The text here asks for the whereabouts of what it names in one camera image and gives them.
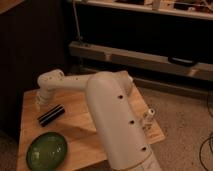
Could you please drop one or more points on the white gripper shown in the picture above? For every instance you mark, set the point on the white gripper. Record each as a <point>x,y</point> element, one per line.
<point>43,96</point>

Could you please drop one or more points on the black whiteboard eraser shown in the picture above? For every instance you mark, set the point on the black whiteboard eraser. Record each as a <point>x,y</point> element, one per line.
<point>51,115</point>

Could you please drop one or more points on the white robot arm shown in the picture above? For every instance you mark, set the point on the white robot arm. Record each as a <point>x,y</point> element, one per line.
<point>106,94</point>

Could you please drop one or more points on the green glass bowl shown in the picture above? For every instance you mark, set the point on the green glass bowl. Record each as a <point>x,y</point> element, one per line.
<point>46,152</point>

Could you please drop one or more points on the clear plastic bottle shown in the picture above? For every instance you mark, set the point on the clear plastic bottle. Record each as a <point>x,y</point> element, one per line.
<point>148,119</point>

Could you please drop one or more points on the long grey case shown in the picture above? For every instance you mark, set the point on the long grey case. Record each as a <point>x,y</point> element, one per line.
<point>141,60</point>

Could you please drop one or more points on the white shelf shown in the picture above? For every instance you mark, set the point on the white shelf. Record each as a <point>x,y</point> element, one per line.
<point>142,8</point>

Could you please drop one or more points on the black case handle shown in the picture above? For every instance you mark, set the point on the black case handle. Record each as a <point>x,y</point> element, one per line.
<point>185,63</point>

